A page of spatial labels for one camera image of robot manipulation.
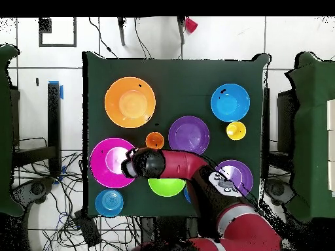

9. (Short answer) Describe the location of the light blue plastic bowl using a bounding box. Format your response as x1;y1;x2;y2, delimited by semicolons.
210;83;251;123

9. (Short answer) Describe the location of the orange plastic cup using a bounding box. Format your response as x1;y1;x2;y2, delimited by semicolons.
145;131;166;150

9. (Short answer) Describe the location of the light blue plastic cup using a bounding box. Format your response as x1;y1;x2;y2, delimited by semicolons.
94;188;124;218

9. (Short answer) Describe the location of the orange plastic bowl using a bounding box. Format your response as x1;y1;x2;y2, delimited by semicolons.
104;76;157;129

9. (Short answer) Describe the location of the black power strip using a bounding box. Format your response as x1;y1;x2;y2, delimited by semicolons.
73;209;102;248

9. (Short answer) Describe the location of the red plastic cup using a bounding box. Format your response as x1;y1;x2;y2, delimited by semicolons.
185;17;199;34

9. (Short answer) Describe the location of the green cloth side table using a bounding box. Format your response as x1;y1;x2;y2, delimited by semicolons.
284;51;335;222
0;43;25;218

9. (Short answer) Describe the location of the yellow plastic cup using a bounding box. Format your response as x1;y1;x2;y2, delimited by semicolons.
225;121;247;141

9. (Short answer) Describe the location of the green plastic bowl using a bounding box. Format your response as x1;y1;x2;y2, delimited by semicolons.
147;177;187;197

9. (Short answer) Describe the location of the pink plastic bowl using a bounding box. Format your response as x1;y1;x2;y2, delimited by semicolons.
89;137;137;190

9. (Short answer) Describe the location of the black floor cable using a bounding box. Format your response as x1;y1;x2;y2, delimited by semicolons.
88;17;120;59

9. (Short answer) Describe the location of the grey tripod leg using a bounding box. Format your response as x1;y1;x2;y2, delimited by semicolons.
177;16;186;45
116;17;127;47

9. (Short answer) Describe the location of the small dark blue bowl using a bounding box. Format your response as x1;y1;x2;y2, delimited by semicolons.
183;184;192;204

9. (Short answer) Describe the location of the black table frame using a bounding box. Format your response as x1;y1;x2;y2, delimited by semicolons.
10;82;62;177

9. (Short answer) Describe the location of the purple plastic bowl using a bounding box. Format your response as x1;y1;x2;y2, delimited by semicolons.
214;159;254;197
167;115;211;156

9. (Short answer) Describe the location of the black square floor frame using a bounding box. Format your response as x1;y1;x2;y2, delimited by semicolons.
38;17;77;48

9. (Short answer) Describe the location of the blue tape strip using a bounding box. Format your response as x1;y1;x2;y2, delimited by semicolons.
48;80;64;100

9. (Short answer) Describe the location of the tangle of floor cables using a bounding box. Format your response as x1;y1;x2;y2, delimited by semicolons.
12;137;142;251

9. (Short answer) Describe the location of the dark green table cloth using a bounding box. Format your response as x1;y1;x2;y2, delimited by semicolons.
81;50;271;220

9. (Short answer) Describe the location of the black office chair base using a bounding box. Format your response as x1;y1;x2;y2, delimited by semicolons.
264;178;296;206
11;176;54;209

